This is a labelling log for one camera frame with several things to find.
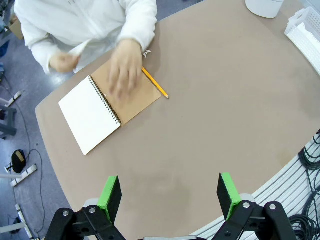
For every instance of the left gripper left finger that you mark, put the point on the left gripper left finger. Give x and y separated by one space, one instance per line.
110 200

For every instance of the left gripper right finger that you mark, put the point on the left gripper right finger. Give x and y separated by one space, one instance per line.
227 197

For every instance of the spiral notebook with brown cover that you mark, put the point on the spiral notebook with brown cover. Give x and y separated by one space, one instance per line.
87 117

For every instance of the orange pencil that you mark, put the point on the orange pencil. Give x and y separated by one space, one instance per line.
155 82

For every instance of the person's right forearm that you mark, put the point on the person's right forearm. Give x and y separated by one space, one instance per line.
37 47

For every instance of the person's left forearm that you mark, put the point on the person's left forearm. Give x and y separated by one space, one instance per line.
140 25

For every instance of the person's left hand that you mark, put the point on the person's left hand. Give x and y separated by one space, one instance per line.
125 70

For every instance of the person's right hand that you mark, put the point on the person's right hand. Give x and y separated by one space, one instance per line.
61 62

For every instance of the black pouch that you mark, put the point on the black pouch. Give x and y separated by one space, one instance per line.
18 161

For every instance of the grey plastic stool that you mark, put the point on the grey plastic stool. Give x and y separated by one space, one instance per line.
6 120

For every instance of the small white paper scrap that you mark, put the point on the small white paper scrap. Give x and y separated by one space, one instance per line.
147 53

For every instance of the white perforated plastic basket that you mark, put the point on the white perforated plastic basket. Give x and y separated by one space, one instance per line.
305 35

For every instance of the person in white jacket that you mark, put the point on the person in white jacket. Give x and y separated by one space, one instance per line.
87 20

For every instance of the white lidded trash bin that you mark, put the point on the white lidded trash bin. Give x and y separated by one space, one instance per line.
265 7

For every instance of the cardboard box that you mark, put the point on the cardboard box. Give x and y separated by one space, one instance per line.
16 27

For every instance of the white slatted base frame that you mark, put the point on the white slatted base frame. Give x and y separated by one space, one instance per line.
275 180

